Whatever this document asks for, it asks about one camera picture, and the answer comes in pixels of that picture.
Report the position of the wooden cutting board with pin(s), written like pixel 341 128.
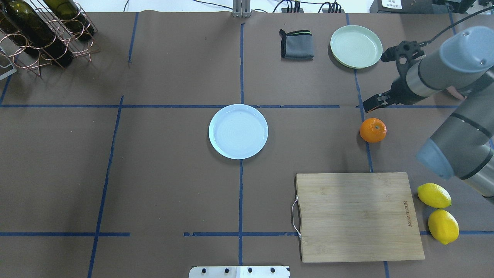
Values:
pixel 357 217

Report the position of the grey folded cloth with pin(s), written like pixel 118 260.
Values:
pixel 297 45

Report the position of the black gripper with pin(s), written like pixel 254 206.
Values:
pixel 400 92

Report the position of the dark wine bottle lower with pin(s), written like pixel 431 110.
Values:
pixel 72 17

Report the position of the light green plate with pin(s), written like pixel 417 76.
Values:
pixel 356 47

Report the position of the light blue plate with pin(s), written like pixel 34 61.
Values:
pixel 238 131

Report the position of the yellow lemon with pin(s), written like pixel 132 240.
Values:
pixel 434 195
pixel 443 226

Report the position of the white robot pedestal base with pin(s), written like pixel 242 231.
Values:
pixel 240 272

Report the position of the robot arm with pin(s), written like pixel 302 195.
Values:
pixel 459 147

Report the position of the orange fruit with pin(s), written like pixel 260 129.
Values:
pixel 373 130

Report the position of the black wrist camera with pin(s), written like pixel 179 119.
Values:
pixel 405 54

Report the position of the copper wire bottle rack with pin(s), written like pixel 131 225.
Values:
pixel 15 48

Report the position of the lower yellow lemon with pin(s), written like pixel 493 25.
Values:
pixel 434 195

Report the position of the dark wine bottle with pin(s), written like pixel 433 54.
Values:
pixel 37 32
pixel 72 17

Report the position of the dark wine bottle upper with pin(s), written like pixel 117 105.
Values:
pixel 37 32

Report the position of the upper yellow lemon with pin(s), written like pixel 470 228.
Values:
pixel 443 226

